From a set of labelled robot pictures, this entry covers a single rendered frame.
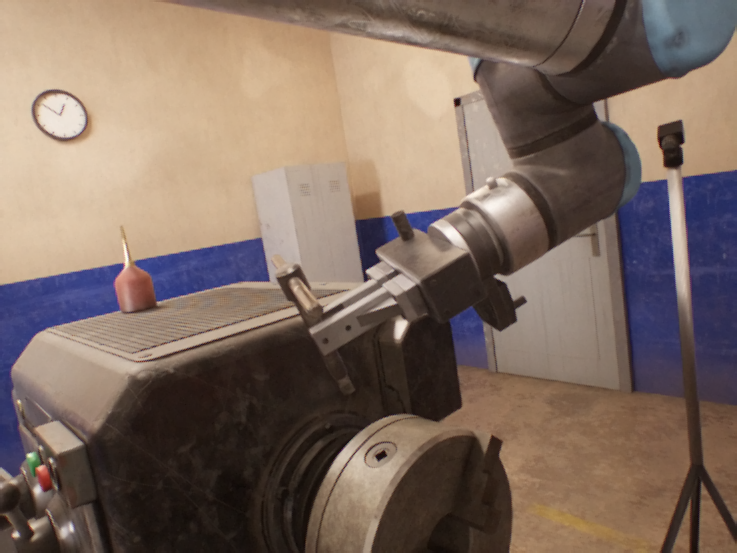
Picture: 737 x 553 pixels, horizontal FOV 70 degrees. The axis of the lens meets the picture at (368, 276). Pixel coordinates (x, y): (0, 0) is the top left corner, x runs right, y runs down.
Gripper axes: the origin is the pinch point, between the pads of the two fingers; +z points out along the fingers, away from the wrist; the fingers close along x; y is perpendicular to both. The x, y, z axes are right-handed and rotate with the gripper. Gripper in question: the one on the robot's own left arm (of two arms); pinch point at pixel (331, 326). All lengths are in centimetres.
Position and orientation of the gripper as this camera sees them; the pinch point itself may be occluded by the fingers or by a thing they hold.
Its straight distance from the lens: 50.4
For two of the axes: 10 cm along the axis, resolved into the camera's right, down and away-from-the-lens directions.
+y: -4.3, -8.4, -3.5
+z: -8.6, 4.9, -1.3
